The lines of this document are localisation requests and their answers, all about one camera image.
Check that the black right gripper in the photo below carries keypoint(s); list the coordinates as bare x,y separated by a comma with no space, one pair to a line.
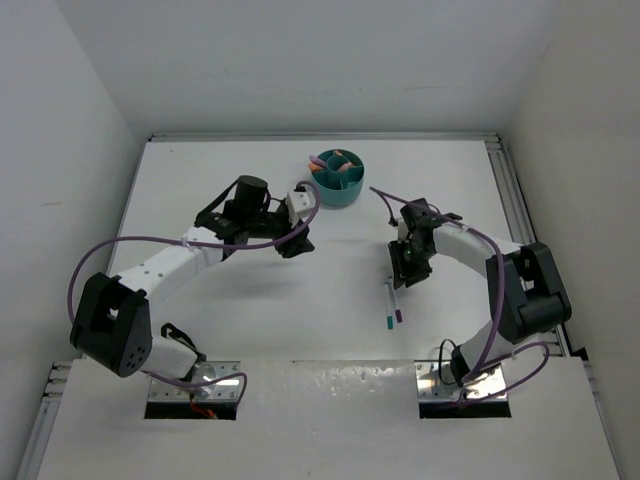
403,274

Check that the teal round pen holder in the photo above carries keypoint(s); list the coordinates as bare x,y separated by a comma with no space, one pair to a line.
338,189

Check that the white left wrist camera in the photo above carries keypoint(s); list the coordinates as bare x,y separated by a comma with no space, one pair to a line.
299,204

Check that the pink pen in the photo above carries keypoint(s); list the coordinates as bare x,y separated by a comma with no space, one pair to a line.
345,167

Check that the aluminium frame rail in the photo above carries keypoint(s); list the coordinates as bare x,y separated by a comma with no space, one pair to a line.
42,427
522,231

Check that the metal base plate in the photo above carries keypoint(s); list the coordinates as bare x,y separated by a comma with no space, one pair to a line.
223,384
435,384

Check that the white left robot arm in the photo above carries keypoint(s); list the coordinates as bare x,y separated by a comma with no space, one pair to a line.
111,323

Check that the pink highlighter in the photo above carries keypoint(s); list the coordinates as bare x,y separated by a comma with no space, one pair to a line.
317,161

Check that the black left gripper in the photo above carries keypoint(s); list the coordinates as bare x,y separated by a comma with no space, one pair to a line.
294,245

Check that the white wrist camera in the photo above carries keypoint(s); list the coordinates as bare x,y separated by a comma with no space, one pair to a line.
400,227
299,204

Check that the aluminium frame rail left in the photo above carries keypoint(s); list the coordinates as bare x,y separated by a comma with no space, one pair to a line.
42,427

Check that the purple capped white pen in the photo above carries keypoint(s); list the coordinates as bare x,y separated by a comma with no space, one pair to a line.
393,300

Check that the aluminium frame rail right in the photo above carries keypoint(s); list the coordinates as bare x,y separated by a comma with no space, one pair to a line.
522,231

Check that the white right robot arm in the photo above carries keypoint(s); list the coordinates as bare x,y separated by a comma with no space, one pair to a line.
526,293

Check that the teal capped white pen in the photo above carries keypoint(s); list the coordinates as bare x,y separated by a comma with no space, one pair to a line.
390,312

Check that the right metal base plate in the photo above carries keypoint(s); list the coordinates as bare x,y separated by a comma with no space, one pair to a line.
435,384

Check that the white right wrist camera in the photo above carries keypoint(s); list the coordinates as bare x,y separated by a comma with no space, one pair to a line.
400,227

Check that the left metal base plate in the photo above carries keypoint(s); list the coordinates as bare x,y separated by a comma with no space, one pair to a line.
223,384

